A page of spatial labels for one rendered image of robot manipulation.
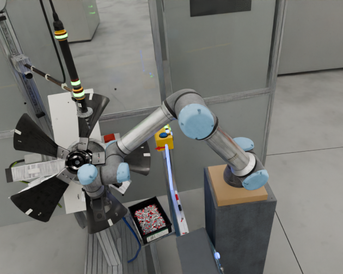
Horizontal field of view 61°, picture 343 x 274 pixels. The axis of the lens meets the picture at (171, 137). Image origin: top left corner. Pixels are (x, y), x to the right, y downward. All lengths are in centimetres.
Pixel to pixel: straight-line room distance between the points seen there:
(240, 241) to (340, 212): 141
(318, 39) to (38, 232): 432
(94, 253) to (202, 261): 162
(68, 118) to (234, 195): 102
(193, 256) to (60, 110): 117
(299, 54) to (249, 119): 256
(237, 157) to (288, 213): 166
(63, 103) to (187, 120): 99
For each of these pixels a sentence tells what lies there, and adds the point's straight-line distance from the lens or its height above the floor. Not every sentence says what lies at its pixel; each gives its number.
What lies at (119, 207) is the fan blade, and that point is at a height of 96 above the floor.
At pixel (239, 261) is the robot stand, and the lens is 189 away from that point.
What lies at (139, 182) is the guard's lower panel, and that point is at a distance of 265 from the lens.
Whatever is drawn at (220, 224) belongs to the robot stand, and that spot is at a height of 87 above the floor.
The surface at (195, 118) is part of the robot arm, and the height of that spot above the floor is 157.
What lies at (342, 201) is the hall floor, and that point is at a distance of 304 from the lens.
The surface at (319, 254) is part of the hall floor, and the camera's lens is 264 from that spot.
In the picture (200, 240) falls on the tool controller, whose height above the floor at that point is 125.
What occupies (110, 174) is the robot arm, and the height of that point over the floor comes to 136.
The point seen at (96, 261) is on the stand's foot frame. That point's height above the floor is 8.
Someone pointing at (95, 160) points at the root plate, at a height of 119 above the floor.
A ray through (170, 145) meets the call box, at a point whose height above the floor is 101.
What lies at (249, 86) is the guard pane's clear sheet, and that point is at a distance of 235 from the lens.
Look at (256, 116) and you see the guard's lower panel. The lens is 251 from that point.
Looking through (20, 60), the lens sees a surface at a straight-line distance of 184.
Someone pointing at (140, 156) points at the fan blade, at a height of 117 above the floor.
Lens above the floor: 213
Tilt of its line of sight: 37 degrees down
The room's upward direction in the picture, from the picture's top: 6 degrees counter-clockwise
